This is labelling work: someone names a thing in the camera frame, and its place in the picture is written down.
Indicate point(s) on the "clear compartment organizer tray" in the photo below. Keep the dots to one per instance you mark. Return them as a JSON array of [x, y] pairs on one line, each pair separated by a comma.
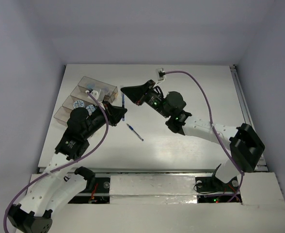
[[78, 93]]

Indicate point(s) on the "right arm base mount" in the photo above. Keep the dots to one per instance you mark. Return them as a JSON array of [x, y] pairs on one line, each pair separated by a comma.
[[210, 189]]

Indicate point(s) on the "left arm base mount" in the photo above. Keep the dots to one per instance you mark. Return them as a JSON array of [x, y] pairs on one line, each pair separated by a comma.
[[98, 193]]

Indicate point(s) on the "white foam front block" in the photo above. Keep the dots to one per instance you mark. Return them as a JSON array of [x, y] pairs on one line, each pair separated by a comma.
[[152, 189]]

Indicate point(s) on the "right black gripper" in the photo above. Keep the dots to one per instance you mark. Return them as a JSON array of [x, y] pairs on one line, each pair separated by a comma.
[[137, 94]]

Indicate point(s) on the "aluminium rail right edge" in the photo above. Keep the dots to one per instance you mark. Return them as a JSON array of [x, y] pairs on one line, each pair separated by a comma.
[[261, 165]]

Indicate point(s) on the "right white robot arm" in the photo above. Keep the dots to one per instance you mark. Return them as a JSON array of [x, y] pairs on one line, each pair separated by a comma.
[[242, 144]]

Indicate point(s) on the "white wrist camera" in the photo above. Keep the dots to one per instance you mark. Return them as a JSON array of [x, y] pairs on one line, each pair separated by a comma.
[[98, 94], [160, 76]]

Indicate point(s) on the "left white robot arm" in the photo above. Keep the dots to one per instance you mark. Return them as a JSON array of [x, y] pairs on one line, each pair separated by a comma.
[[50, 192]]

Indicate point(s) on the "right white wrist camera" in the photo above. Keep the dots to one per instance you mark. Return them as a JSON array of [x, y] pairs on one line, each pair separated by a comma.
[[160, 76]]

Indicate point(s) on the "blue pen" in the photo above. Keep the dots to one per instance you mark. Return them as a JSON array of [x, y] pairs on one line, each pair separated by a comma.
[[123, 101], [132, 129]]

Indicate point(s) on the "clear jar blue pins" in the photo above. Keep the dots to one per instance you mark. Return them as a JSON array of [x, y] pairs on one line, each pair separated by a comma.
[[90, 86]]

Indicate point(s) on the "blue white tape roll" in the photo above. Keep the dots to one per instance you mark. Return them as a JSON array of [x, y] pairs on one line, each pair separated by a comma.
[[90, 108], [78, 104]]

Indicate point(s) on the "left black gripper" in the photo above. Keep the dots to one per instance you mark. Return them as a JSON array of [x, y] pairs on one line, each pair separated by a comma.
[[107, 111]]

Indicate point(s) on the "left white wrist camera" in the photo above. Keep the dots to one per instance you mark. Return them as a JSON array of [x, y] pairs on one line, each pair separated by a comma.
[[98, 94]]

